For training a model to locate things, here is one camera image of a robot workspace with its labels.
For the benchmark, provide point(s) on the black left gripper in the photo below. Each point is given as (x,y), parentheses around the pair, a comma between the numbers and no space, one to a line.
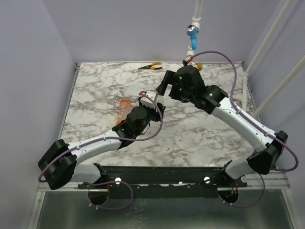
(156,116)

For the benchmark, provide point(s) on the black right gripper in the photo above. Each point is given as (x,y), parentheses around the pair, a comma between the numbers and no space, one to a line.
(173,89)

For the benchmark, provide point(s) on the orange label tea bottle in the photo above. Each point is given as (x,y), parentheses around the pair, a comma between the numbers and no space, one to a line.
(125,107)

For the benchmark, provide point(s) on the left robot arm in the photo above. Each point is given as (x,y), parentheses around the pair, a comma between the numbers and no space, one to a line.
(63,162)

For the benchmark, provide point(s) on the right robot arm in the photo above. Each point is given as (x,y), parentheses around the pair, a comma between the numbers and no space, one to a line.
(188,86)

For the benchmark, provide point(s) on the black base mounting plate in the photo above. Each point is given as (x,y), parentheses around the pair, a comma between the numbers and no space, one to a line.
(119,182)

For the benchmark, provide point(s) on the yellow handled pliers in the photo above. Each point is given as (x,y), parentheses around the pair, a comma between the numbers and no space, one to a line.
(152,66)

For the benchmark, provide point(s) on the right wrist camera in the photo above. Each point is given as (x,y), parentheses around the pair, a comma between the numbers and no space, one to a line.
(189,61)

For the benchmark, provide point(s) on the white PVC pipe frame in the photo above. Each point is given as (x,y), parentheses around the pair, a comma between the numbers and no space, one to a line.
(238,27)

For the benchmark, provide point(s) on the aluminium rail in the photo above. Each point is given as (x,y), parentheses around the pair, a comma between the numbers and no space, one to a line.
(274,180)

